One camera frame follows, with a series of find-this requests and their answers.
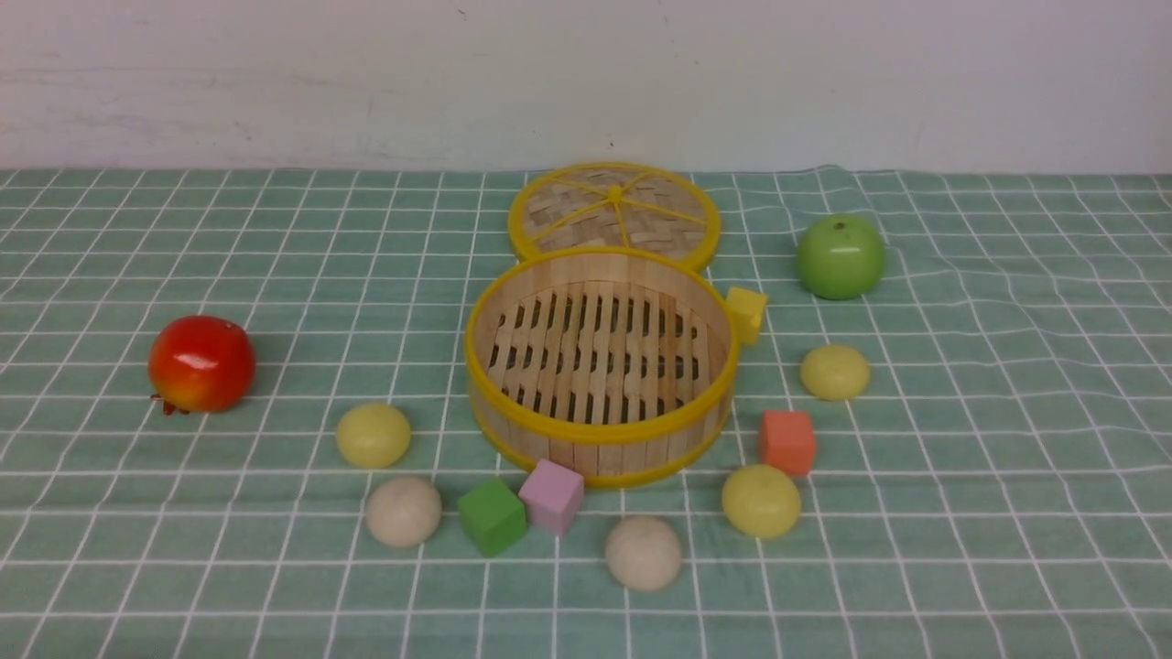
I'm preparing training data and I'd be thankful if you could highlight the yellow bun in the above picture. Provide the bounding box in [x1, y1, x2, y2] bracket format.
[721, 464, 802, 539]
[335, 402, 413, 469]
[798, 344, 872, 402]

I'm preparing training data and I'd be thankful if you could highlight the bamboo steamer tray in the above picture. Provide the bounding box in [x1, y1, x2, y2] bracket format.
[464, 249, 743, 488]

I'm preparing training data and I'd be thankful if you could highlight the woven bamboo steamer lid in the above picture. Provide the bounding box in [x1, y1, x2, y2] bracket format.
[506, 162, 722, 272]

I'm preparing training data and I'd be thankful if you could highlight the yellow cube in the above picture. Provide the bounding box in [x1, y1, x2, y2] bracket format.
[725, 286, 766, 346]

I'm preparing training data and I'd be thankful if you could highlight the pink cube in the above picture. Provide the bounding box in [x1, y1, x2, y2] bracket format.
[518, 458, 585, 535]

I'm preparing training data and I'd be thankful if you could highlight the green cube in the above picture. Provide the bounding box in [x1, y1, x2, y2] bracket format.
[457, 477, 529, 557]

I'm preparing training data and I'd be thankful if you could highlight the orange cube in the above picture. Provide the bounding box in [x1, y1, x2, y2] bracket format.
[757, 410, 817, 477]

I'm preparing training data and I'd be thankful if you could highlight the green apple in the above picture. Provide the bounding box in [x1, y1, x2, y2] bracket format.
[797, 213, 886, 300]

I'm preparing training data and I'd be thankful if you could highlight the green checkered tablecloth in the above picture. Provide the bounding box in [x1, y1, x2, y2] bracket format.
[1, 167, 1171, 658]

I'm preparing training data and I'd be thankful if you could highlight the red pomegranate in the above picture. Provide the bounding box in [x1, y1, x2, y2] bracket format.
[147, 315, 255, 416]

